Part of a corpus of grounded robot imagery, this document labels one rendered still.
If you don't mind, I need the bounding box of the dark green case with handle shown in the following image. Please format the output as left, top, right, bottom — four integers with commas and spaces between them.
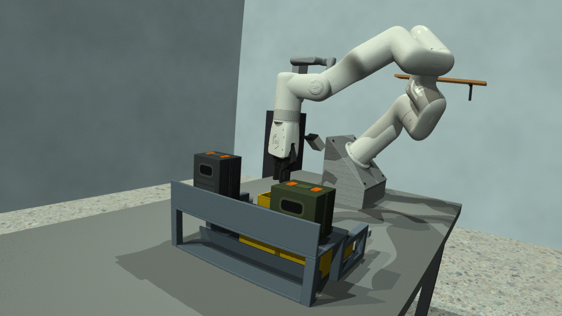
270, 179, 336, 241

